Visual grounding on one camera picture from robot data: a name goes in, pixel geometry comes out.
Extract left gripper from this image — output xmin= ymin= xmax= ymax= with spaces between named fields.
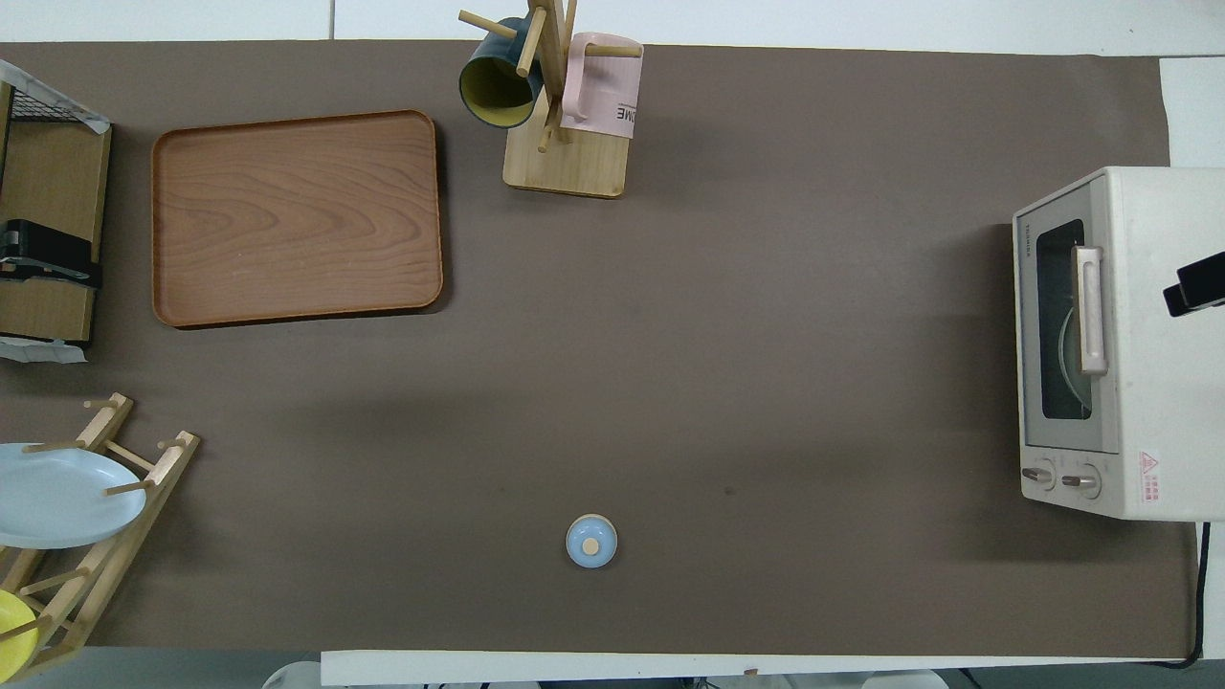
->
xmin=0 ymin=219 xmax=102 ymax=288

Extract small blue lid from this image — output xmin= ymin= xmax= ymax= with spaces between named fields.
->
xmin=565 ymin=514 xmax=619 ymax=570

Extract wooden mug tree stand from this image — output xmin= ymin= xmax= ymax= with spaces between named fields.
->
xmin=457 ymin=0 xmax=644 ymax=200

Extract white toaster oven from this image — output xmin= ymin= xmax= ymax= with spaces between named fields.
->
xmin=1013 ymin=167 xmax=1225 ymax=523

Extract mint green plate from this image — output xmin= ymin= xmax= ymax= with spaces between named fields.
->
xmin=1058 ymin=304 xmax=1094 ymax=414

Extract light blue plate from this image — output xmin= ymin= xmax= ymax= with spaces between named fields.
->
xmin=0 ymin=442 xmax=148 ymax=550

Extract black oven power cable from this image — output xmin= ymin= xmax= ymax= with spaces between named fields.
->
xmin=1153 ymin=522 xmax=1212 ymax=671

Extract brown table mat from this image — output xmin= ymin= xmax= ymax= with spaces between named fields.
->
xmin=0 ymin=40 xmax=1197 ymax=661

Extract brown wooden tray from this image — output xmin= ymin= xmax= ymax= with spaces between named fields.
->
xmin=150 ymin=109 xmax=446 ymax=331

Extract wooden dish rack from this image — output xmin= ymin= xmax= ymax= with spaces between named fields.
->
xmin=0 ymin=392 xmax=202 ymax=682

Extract yellow plate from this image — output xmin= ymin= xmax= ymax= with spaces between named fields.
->
xmin=0 ymin=589 xmax=41 ymax=676

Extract wooden two-tier shelf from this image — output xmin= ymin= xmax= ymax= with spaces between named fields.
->
xmin=0 ymin=81 xmax=113 ymax=345

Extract dark blue mug yellow inside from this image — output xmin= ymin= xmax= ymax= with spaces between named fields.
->
xmin=458 ymin=17 xmax=546 ymax=130

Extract pink mug with lettering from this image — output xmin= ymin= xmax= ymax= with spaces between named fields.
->
xmin=561 ymin=32 xmax=644 ymax=141

